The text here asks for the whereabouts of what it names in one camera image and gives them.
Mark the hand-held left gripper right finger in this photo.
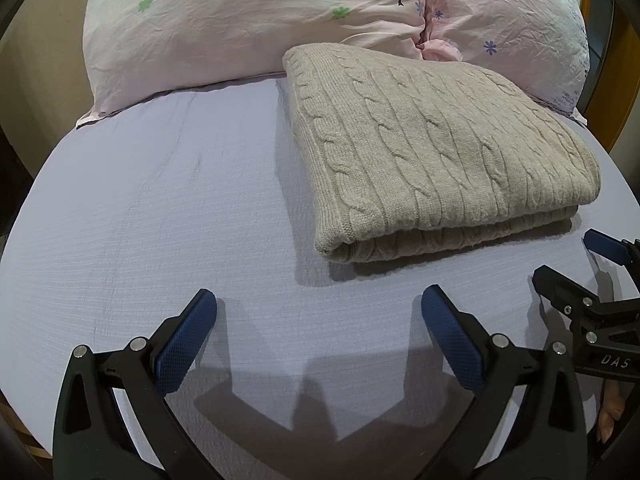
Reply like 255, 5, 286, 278
420, 284, 588, 480

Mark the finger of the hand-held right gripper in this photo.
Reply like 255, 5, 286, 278
532, 264, 640, 347
584, 228, 640, 267

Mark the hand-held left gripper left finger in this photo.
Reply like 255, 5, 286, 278
52, 288, 219, 480

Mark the beige cable-knit sweater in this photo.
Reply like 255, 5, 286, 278
282, 42, 602, 264

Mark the person's right hand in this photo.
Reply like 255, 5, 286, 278
596, 381, 627, 444

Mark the lavender bed sheet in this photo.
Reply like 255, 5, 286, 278
0, 72, 640, 480

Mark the pink floral pillow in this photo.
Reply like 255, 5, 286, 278
75, 0, 432, 129
422, 0, 592, 123

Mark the wooden bed frame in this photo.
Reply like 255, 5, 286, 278
579, 0, 640, 153

